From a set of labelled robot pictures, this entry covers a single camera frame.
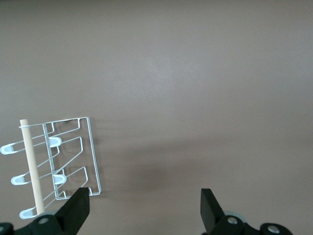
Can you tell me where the white wire cup rack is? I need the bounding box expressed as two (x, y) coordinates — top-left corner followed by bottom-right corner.
(0, 117), (102, 220)

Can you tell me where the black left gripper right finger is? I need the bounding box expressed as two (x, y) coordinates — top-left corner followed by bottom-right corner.
(201, 188), (293, 235)

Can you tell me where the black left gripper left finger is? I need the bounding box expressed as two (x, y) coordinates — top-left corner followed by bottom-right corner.
(0, 187), (91, 235)

